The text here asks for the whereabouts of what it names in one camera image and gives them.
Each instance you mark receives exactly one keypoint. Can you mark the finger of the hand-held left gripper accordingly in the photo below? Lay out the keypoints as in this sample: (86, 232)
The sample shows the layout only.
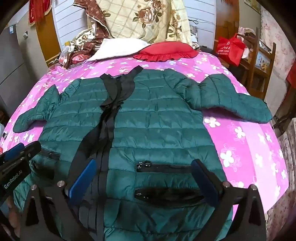
(32, 148)
(13, 150)

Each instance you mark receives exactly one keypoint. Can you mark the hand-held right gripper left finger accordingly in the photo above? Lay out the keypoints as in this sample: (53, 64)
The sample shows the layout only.
(83, 178)

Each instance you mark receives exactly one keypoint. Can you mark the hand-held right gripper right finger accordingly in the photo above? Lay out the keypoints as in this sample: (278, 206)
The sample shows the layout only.
(204, 183)

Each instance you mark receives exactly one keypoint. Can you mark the green puffer jacket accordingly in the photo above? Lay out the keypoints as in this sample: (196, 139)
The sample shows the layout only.
(148, 120)

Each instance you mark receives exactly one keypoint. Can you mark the person's left hand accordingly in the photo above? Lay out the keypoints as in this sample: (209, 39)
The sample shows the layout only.
(12, 213)

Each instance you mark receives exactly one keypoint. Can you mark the pink floral bedsheet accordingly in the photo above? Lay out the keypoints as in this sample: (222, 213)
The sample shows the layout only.
(242, 148)

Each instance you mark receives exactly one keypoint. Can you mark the floral bed skirt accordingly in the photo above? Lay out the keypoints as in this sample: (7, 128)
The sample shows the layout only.
(286, 176)

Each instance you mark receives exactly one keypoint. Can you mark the grey refrigerator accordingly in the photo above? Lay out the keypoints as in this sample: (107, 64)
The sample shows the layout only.
(13, 60)

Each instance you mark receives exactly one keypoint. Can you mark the wooden chair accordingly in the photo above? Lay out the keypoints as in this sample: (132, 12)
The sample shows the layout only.
(256, 69)

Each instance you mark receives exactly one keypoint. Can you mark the white cloth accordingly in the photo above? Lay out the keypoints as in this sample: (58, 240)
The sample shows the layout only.
(115, 48)

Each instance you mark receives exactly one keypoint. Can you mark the brown floral cloth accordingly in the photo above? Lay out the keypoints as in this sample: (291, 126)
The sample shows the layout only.
(92, 30)

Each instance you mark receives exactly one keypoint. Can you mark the white panelled headboard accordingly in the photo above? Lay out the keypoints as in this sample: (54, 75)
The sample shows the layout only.
(69, 20)

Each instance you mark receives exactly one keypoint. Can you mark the red shopping bag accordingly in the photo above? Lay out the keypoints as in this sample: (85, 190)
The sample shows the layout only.
(229, 48)

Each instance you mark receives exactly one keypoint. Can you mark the red tasselled cloth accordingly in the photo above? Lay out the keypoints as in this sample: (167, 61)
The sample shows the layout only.
(39, 11)

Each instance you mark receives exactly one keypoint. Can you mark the red ruffled pillow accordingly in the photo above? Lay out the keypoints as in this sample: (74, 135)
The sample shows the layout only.
(165, 51)

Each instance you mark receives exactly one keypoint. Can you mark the wooden cabinet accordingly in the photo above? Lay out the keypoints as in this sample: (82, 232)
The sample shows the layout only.
(227, 20)

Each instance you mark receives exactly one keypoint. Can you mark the floral curtain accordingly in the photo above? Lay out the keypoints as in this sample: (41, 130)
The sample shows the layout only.
(275, 30)

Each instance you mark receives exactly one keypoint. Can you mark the yellow floral quilt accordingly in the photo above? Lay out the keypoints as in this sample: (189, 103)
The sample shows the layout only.
(143, 18)

